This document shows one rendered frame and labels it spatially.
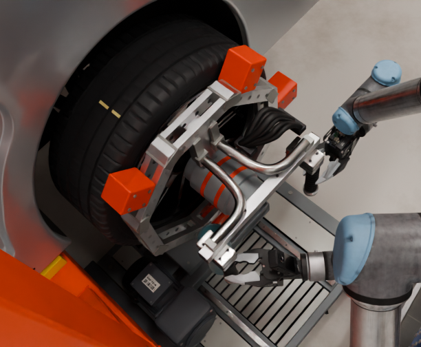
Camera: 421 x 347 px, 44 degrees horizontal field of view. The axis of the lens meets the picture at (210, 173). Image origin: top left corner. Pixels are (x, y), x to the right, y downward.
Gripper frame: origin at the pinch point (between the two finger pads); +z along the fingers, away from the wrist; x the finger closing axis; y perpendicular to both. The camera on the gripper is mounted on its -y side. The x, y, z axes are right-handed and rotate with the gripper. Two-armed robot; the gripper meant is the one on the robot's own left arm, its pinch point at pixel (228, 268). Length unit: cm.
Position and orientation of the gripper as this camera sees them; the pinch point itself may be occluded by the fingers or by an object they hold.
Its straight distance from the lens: 138.5
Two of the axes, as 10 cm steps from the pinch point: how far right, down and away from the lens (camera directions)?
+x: -0.2, -9.0, 4.3
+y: 1.2, 4.3, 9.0
